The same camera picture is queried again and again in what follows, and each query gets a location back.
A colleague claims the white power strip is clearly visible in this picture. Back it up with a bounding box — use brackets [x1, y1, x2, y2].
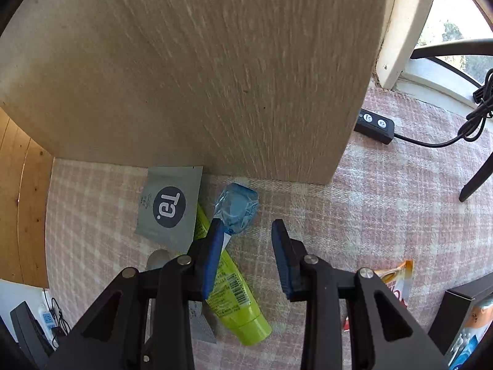
[39, 303, 58, 336]

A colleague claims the white window frame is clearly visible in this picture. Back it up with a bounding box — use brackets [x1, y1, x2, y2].
[375, 0, 493, 112]

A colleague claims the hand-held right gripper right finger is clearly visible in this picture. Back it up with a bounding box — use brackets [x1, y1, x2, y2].
[271, 219, 450, 370]

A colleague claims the grey sachet with round logo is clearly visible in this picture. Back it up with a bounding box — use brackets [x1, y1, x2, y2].
[134, 166, 203, 253]
[146, 250, 217, 344]

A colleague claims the pink plaid tablecloth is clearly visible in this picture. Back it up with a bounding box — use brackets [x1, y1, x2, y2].
[45, 87, 493, 370]

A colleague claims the orange and white packet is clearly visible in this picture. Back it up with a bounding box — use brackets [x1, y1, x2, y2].
[471, 300, 493, 327]

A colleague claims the black tripod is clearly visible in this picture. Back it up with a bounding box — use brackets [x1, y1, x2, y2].
[410, 38, 493, 203]

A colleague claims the green tube with white cap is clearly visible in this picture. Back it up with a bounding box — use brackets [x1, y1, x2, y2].
[193, 202, 272, 347]

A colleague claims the blue packet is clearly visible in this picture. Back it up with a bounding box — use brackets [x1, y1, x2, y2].
[449, 345, 479, 368]

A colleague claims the black container box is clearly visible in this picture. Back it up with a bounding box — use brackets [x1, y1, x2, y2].
[427, 286, 493, 370]

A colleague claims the beige wooden board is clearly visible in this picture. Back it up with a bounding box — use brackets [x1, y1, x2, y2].
[0, 0, 389, 186]

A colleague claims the pine wood panel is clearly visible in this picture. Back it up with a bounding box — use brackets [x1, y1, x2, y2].
[0, 108, 55, 290]

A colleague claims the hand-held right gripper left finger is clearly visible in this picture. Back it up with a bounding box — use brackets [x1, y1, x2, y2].
[45, 218, 226, 370]

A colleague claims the black power cable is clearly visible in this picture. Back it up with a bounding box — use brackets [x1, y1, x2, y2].
[393, 68, 493, 147]

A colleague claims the red and yellow sachet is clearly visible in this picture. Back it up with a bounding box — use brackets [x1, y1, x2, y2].
[343, 259, 414, 332]

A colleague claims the blue clear-wrapped item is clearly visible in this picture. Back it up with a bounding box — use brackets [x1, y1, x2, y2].
[213, 183, 259, 248]

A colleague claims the pack of cotton swabs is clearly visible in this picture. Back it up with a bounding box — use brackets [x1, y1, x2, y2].
[447, 326, 480, 355]

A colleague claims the black inline cable controller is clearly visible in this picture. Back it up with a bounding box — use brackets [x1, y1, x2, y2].
[353, 109, 397, 146]

